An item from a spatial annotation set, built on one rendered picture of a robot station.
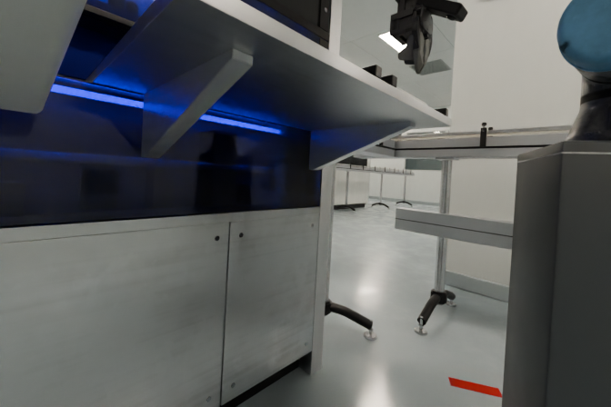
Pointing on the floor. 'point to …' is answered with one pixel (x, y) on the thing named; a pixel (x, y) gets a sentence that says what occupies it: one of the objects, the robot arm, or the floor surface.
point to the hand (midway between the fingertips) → (421, 67)
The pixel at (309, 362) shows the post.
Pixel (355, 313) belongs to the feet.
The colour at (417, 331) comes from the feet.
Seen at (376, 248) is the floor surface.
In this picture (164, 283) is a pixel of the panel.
